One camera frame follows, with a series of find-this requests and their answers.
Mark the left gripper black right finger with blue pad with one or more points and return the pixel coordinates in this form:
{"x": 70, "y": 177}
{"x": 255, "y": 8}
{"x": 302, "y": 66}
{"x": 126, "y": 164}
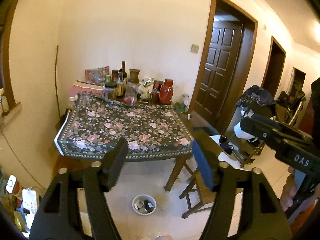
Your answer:
{"x": 261, "y": 215}

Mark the dark wine bottle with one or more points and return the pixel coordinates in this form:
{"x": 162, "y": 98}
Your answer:
{"x": 124, "y": 73}

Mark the dark jar red label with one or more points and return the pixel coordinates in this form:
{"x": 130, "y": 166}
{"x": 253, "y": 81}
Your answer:
{"x": 115, "y": 74}

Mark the clear empty glass jar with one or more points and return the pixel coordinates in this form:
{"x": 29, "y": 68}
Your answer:
{"x": 185, "y": 99}

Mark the floral dark tablecloth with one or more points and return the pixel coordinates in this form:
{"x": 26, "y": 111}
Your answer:
{"x": 95, "y": 125}

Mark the dark clothes pile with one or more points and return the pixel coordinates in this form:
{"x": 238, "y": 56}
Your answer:
{"x": 255, "y": 94}

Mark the green round fruit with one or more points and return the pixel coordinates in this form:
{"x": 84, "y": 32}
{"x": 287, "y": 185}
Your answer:
{"x": 145, "y": 97}

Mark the crumpled silver foil bag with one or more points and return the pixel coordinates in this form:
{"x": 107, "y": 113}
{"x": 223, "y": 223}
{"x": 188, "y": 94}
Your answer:
{"x": 146, "y": 85}

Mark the red snack bag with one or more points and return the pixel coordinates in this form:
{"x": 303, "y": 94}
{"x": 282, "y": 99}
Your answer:
{"x": 96, "y": 75}

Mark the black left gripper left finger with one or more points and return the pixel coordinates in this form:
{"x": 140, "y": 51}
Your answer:
{"x": 58, "y": 215}

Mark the red crumpled can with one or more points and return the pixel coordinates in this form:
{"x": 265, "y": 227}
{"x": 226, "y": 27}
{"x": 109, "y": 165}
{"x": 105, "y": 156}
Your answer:
{"x": 130, "y": 100}

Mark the brown ceramic vase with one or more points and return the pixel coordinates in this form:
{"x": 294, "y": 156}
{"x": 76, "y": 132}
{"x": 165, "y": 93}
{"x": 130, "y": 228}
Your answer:
{"x": 134, "y": 73}

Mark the grey trash bin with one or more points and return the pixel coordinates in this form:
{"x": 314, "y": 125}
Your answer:
{"x": 144, "y": 204}

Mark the glass jar black lid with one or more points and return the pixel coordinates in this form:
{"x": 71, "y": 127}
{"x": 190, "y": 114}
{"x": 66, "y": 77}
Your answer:
{"x": 110, "y": 90}

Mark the wooden table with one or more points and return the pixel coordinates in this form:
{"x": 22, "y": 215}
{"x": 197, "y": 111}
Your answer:
{"x": 180, "y": 157}

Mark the brown wooden door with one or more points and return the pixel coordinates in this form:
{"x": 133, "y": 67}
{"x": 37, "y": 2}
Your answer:
{"x": 218, "y": 69}

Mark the white power strip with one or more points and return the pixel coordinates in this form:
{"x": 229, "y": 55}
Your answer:
{"x": 30, "y": 200}

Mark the wall light switch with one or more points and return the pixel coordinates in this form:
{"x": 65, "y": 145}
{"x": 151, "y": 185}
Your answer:
{"x": 194, "y": 49}

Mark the small green glass bottle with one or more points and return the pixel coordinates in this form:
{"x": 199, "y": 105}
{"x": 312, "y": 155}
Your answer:
{"x": 180, "y": 107}

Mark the pink white cardboard box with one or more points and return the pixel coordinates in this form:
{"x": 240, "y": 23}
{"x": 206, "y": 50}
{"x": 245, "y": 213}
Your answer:
{"x": 84, "y": 88}

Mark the green cap bottle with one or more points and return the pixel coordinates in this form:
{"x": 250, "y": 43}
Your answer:
{"x": 108, "y": 78}

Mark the person hand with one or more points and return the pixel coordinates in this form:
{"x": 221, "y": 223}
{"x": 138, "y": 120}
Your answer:
{"x": 290, "y": 190}

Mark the red sauce squeeze bottle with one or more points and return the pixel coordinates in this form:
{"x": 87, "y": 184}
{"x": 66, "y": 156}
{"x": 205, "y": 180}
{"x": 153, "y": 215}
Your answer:
{"x": 155, "y": 95}

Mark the brown liquor bottle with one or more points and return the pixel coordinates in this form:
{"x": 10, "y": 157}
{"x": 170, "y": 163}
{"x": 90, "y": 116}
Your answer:
{"x": 120, "y": 84}

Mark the dark box behind thermos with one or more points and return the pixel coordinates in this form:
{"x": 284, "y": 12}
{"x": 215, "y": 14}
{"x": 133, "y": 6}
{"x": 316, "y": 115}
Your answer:
{"x": 158, "y": 82}

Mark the red thermos flask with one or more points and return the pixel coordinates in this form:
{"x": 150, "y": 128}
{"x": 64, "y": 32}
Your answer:
{"x": 166, "y": 92}

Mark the wooden stool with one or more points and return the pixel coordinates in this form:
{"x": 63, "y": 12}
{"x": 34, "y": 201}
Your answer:
{"x": 205, "y": 196}

